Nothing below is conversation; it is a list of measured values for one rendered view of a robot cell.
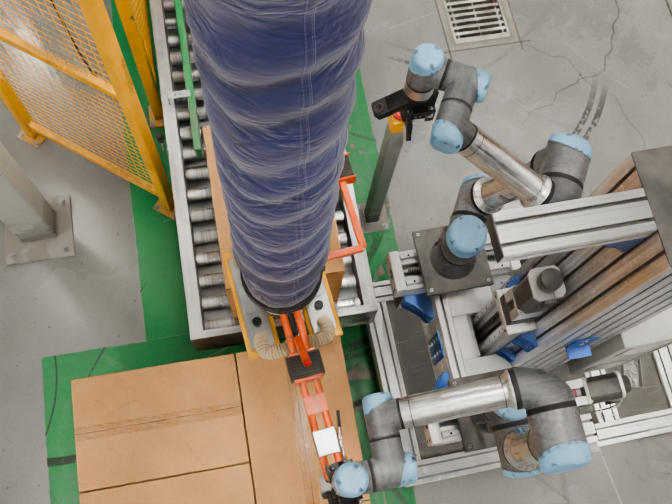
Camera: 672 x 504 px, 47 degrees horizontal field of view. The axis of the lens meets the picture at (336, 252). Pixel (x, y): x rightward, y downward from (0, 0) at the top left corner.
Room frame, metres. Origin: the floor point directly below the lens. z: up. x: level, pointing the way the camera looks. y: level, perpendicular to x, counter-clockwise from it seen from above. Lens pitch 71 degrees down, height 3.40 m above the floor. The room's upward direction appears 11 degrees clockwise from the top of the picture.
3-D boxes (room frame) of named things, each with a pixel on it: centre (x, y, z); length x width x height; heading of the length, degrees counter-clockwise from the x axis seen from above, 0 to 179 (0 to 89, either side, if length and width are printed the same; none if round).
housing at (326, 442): (0.19, -0.07, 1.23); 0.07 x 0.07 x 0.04; 27
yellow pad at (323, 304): (0.65, 0.05, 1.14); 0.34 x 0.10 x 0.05; 27
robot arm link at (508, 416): (0.39, -0.56, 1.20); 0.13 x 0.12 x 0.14; 21
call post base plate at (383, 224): (1.35, -0.13, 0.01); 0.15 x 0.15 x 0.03; 20
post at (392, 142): (1.35, -0.13, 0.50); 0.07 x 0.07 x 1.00; 20
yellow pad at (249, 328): (0.56, 0.22, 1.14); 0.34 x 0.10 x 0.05; 27
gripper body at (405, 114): (1.03, -0.13, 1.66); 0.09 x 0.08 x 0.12; 112
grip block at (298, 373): (0.38, 0.02, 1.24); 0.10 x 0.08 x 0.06; 117
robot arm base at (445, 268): (0.86, -0.38, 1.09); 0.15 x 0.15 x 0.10
